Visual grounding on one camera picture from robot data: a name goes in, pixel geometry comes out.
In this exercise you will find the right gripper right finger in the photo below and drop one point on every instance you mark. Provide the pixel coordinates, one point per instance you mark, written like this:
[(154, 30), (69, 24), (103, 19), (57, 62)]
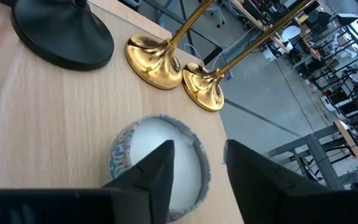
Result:
[(259, 193)]

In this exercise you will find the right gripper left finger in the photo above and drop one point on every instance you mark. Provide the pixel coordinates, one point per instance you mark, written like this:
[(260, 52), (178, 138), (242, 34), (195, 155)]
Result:
[(157, 174)]

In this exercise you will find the patterned candle cup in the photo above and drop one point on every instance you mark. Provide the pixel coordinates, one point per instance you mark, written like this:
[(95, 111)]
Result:
[(154, 137)]

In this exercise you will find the short gold candlestick holder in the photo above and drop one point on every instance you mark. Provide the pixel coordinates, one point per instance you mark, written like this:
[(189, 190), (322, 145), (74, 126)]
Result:
[(202, 88)]

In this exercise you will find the tall gold candlestick holder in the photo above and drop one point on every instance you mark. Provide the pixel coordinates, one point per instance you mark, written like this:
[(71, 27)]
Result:
[(154, 62)]

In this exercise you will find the black candlestick holder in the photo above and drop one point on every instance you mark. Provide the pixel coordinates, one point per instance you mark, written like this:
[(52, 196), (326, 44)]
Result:
[(61, 31)]

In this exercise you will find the wooden table grey legs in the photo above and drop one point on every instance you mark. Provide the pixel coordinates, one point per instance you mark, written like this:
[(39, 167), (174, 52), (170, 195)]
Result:
[(319, 152)]

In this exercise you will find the wooden shelf black legs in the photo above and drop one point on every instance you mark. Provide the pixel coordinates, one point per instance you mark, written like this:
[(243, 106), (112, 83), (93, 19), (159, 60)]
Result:
[(57, 124)]

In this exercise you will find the white round object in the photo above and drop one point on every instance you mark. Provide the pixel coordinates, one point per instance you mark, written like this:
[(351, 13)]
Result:
[(291, 32)]

